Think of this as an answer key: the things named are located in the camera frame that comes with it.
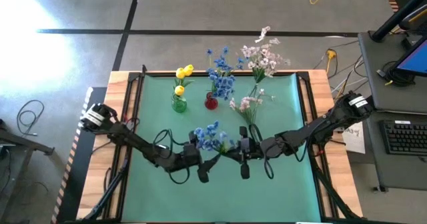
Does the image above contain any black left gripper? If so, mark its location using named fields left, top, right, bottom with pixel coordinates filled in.
left=181, top=132, right=222, bottom=184

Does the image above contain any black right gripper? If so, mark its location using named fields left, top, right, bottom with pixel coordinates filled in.
left=222, top=125, right=264, bottom=181

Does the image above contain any blue artificial flower stem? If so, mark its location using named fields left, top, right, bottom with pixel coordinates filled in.
left=205, top=46, right=246, bottom=85
left=193, top=120, right=236, bottom=158
left=208, top=74, right=237, bottom=101

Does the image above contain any red glass vase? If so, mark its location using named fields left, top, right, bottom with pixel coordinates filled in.
left=203, top=91, right=220, bottom=111

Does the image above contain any green glass vase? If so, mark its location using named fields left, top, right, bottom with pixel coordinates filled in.
left=171, top=93, right=188, bottom=114

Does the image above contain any clear glass vase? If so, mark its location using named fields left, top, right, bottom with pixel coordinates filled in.
left=248, top=75, right=264, bottom=99

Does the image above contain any green table mat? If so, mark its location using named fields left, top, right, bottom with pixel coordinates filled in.
left=120, top=73, right=322, bottom=223

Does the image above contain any white paper sheet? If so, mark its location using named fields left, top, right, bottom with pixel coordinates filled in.
left=342, top=122, right=367, bottom=155

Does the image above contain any black striped-edge floor mat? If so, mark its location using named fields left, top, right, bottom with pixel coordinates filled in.
left=49, top=86, right=107, bottom=224

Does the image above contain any grey desk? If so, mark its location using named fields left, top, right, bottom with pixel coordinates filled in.
left=357, top=30, right=427, bottom=115
left=363, top=110, right=427, bottom=193

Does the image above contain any black keyboard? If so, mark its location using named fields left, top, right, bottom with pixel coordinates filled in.
left=379, top=119, right=427, bottom=157

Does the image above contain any black metal stand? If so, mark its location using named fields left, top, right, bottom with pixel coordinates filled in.
left=0, top=117, right=56, bottom=224

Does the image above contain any computer monitor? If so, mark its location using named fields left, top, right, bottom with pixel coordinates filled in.
left=393, top=33, right=427, bottom=78

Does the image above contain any black monitor pole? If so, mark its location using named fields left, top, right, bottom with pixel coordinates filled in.
left=370, top=0, right=427, bottom=43

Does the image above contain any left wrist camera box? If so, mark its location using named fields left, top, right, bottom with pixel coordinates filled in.
left=183, top=143, right=200, bottom=158

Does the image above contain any black table frame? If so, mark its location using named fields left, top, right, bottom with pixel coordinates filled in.
left=75, top=63, right=364, bottom=224

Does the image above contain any black coiled floor cable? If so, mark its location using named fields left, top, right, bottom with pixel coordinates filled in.
left=15, top=99, right=46, bottom=137

